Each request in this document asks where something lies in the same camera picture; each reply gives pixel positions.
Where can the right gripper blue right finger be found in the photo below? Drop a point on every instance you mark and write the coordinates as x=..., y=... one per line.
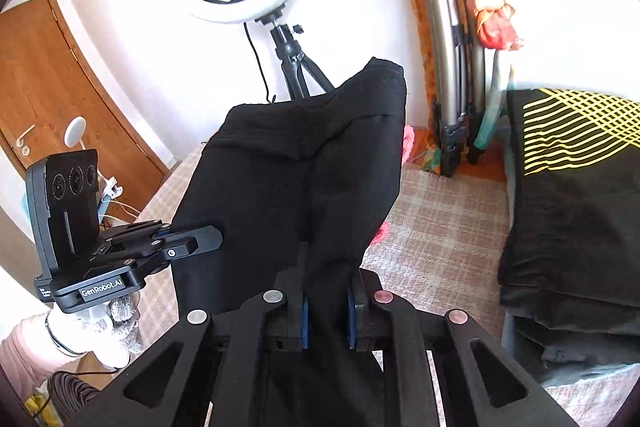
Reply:
x=361, y=328

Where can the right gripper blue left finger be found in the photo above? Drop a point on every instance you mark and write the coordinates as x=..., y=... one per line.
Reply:
x=292, y=323

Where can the black pants pink logo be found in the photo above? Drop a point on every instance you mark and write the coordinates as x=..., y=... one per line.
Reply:
x=306, y=182

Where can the left forearm pink sleeve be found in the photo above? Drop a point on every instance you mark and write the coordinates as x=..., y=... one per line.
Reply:
x=29, y=355

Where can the left hand white glove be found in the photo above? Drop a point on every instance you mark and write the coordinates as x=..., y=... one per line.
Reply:
x=109, y=330

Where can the white desk lamp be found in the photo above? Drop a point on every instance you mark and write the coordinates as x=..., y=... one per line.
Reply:
x=109, y=190

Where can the wooden door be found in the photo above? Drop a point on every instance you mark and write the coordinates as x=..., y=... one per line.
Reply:
x=46, y=82

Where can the folded silver tripod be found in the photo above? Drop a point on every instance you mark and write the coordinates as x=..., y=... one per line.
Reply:
x=460, y=80

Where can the black yellow striped garment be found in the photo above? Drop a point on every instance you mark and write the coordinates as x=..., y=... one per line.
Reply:
x=569, y=273

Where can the black mini tripod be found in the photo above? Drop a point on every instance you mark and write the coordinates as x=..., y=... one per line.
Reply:
x=293, y=60

